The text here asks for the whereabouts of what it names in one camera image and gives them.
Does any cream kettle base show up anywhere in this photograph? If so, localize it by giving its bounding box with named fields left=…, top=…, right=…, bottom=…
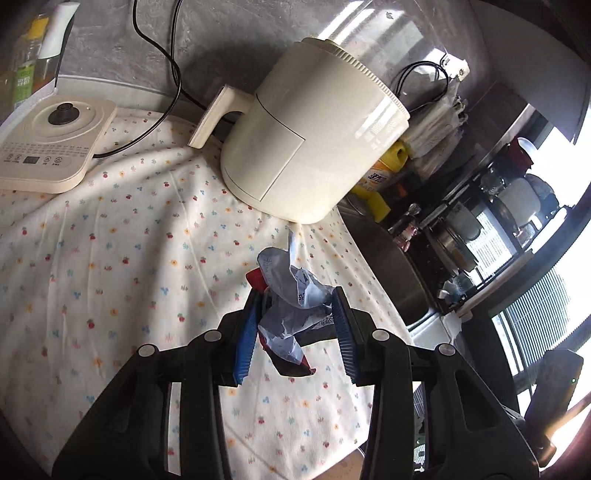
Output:
left=0, top=98, right=117, bottom=195

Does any yellow detergent bottle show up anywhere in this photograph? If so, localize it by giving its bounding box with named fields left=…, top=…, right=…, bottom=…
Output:
left=348, top=141, right=411, bottom=224

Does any cream air fryer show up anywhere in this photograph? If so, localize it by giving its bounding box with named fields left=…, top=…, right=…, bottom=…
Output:
left=188, top=38, right=411, bottom=224

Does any green label yellow cap bottle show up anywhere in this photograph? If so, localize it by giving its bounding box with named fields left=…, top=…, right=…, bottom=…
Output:
left=11, top=16, right=49, bottom=109

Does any white power strip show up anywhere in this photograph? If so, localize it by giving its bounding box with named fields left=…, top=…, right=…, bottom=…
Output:
left=438, top=53, right=469, bottom=80

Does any silver snack wrapper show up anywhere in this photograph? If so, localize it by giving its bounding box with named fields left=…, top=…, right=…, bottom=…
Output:
left=245, top=228, right=340, bottom=377

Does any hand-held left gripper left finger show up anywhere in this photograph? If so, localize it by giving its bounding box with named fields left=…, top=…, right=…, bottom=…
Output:
left=52, top=287, right=266, bottom=480

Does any white top oil dispenser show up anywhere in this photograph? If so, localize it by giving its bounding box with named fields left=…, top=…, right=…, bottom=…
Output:
left=37, top=2, right=80, bottom=61

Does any black power cable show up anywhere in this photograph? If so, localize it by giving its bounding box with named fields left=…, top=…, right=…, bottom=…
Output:
left=92, top=0, right=234, bottom=160

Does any thin black cable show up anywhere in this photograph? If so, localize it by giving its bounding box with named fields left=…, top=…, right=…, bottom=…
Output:
left=397, top=60, right=451, bottom=114

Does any stainless steel sink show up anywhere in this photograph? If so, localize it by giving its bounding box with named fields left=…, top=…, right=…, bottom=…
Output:
left=337, top=203, right=439, bottom=333

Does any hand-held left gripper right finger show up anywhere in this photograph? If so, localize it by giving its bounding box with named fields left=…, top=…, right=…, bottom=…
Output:
left=330, top=286, right=541, bottom=480

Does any metal dish rack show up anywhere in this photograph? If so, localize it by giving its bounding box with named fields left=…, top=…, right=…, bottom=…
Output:
left=388, top=134, right=573, bottom=319

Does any bundle of plastic bags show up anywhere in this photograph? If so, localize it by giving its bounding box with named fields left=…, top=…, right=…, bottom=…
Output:
left=404, top=92, right=469, bottom=178

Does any floral white tablecloth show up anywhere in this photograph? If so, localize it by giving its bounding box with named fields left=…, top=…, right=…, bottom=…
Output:
left=0, top=108, right=416, bottom=480

